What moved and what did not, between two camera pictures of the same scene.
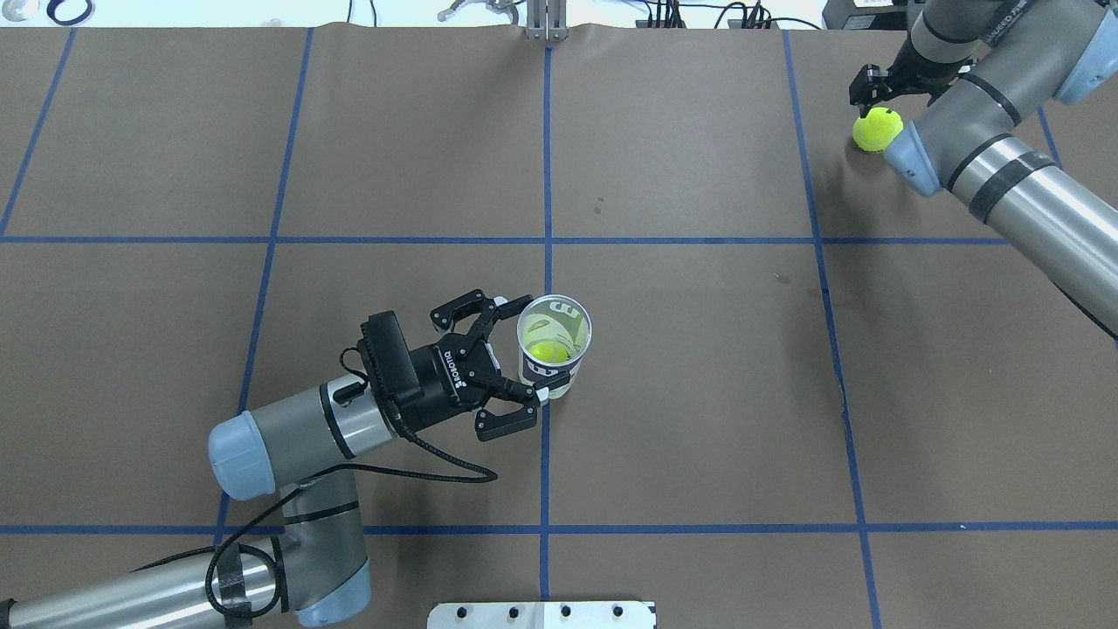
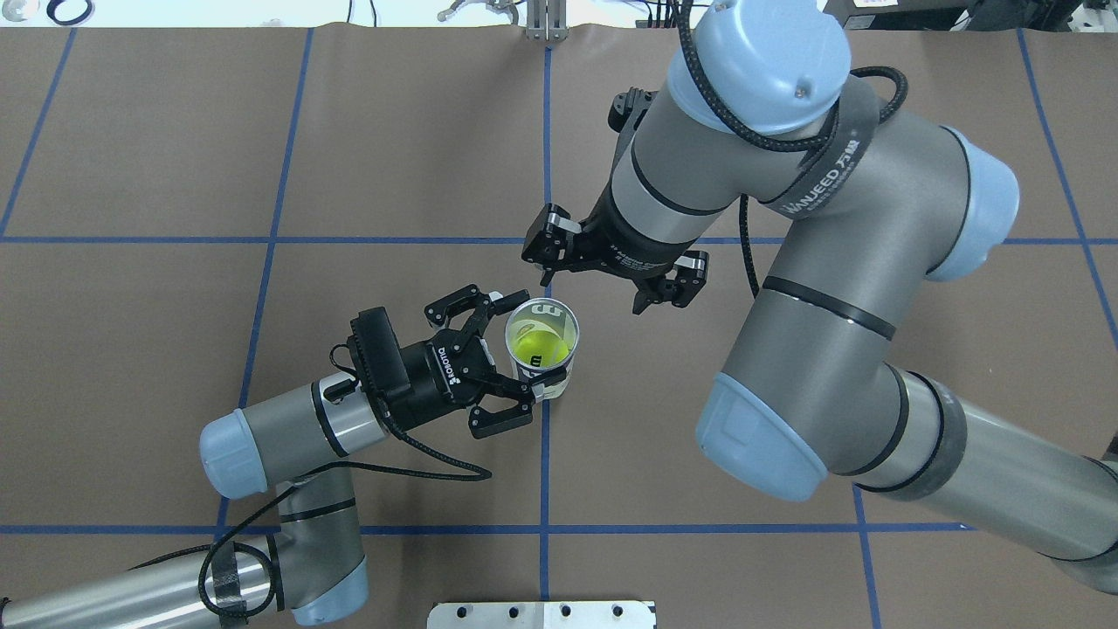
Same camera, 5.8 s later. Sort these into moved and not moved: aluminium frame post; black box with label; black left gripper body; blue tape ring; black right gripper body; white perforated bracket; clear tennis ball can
Moved: black right gripper body; clear tennis ball can
Not moved: blue tape ring; black box with label; white perforated bracket; black left gripper body; aluminium frame post
